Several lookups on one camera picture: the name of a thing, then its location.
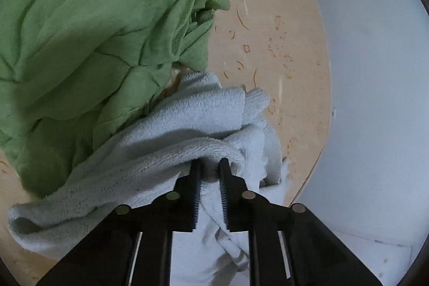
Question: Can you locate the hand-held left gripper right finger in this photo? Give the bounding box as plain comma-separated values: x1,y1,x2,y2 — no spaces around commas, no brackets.
219,158,384,286

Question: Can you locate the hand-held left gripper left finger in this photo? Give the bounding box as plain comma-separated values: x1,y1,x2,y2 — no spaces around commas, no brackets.
35,159,203,286

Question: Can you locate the light blue knit sweater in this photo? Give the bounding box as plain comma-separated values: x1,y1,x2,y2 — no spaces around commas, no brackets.
7,70,291,286

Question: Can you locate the green t-shirt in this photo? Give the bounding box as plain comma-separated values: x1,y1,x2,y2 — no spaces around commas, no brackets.
0,0,231,199

